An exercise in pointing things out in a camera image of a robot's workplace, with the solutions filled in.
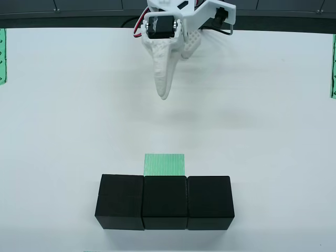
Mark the green striped square tape patch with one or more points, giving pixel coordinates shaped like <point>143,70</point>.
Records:
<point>165,164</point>

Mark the white perforated base plate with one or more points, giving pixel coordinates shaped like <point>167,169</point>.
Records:
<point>193,42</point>

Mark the wrist camera on white mount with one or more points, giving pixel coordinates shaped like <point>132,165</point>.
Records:
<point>231,15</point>

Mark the dark grey background cabinet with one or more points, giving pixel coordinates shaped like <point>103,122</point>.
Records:
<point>52,18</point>

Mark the green tape strip black marks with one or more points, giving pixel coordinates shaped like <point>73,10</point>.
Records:
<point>2,52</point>
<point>334,65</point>

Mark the black block with seam line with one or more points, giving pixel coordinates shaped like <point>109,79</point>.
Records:
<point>118,199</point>

